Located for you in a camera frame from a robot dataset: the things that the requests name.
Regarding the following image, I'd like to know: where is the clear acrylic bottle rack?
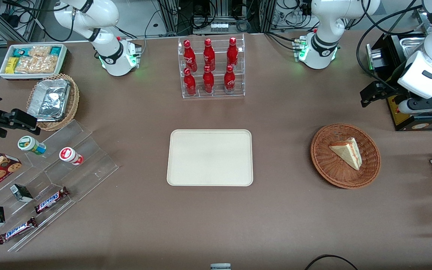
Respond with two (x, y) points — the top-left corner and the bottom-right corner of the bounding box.
(178, 34), (246, 99)

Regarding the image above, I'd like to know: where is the yellow snack packet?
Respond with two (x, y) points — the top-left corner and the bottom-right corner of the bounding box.
(5, 57), (20, 74)

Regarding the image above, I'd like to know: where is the clear acrylic stepped display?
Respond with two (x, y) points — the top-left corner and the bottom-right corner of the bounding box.
(0, 119), (120, 252)

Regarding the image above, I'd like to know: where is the black table cable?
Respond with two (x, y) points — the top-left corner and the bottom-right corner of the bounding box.
(304, 254), (359, 270)

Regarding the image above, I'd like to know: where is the small clear cracker bag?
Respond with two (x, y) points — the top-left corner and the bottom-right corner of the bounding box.
(28, 46), (51, 59)

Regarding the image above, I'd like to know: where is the large clear cracker bag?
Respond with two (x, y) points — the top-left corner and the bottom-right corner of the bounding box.
(15, 55), (59, 74)

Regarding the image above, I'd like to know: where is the black food warmer case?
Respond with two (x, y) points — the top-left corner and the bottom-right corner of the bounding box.
(366, 32), (432, 132)

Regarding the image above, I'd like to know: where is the Snickers chocolate bar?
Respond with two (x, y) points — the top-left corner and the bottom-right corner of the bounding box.
(0, 217), (38, 245)
(34, 187), (70, 214)

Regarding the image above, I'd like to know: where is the white snack bin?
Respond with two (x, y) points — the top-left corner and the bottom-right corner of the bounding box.
(0, 44), (68, 80)

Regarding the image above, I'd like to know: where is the aluminium frame rack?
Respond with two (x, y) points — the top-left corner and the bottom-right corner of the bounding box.
(158, 0), (276, 35)

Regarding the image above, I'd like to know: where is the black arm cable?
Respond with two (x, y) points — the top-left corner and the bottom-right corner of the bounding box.
(356, 0), (428, 89)

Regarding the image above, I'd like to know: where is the round brown wicker basket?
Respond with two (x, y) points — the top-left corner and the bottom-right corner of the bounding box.
(310, 123), (381, 189)

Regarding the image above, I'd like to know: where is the red label yogurt cup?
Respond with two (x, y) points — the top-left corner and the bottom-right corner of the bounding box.
(59, 147), (84, 166)

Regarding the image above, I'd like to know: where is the beige rectangular tray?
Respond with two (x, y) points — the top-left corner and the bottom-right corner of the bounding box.
(166, 129), (254, 187)

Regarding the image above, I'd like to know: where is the steel warmer pan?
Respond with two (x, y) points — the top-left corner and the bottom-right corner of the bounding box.
(400, 37), (428, 55)

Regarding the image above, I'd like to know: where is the light wicker basket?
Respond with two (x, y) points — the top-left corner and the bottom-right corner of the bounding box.
(27, 73), (80, 131)

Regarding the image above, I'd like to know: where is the red cola bottle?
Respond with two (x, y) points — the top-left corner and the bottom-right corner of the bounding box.
(183, 68), (197, 96)
(183, 40), (198, 72)
(224, 65), (236, 94)
(203, 38), (216, 72)
(227, 37), (239, 67)
(203, 66), (215, 94)

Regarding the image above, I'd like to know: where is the triangular sandwich wedge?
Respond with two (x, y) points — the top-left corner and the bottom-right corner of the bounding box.
(329, 137), (363, 171)

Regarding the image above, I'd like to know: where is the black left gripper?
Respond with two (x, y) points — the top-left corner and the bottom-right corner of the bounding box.
(360, 80), (408, 108)

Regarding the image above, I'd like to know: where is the aluminium foil container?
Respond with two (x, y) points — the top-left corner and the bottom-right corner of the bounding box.
(27, 79), (71, 122)

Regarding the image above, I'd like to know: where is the green label yogurt cup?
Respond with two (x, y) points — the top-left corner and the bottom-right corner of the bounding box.
(18, 136), (47, 155)

